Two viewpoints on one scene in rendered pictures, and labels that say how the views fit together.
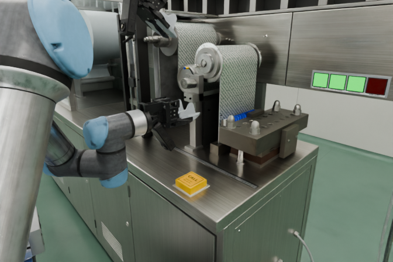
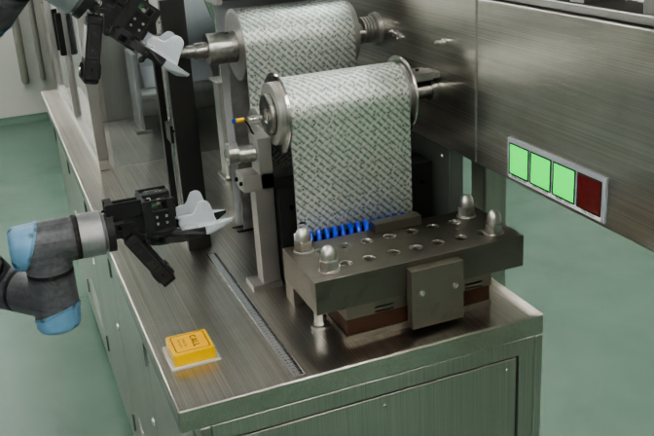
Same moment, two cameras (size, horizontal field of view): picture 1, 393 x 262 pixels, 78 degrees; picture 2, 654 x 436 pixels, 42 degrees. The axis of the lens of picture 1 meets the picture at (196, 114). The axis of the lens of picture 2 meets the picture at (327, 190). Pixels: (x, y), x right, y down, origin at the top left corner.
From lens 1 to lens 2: 0.88 m
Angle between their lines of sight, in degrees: 22
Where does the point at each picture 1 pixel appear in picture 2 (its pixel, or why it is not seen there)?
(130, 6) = (88, 38)
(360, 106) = not seen: outside the picture
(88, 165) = (16, 294)
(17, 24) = not seen: outside the picture
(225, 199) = (225, 383)
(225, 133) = (288, 263)
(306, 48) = (498, 85)
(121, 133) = (56, 250)
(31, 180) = not seen: outside the picture
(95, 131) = (14, 245)
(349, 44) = (552, 90)
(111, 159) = (44, 290)
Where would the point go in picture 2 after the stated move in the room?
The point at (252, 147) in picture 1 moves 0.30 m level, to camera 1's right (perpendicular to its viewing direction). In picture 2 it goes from (312, 297) to (494, 320)
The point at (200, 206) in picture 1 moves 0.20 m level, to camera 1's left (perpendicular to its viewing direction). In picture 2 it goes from (174, 387) to (71, 368)
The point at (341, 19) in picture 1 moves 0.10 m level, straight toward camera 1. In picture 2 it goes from (539, 33) to (496, 43)
